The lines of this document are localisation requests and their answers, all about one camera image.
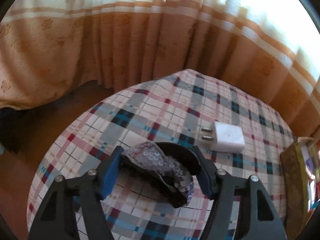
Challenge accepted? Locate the white charger adapter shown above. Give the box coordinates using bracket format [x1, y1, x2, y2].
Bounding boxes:
[201, 121, 246, 153]

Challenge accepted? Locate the gold metal tin tray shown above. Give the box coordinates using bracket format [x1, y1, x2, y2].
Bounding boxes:
[280, 137, 319, 239]

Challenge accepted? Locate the plaid tablecloth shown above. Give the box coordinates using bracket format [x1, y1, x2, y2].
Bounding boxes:
[27, 70, 295, 239]

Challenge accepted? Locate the purple sequin hair clip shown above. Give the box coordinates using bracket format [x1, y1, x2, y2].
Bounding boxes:
[121, 141, 200, 208]

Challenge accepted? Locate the orange cream patterned curtain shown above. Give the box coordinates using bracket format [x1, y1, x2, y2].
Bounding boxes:
[1, 0, 319, 139]

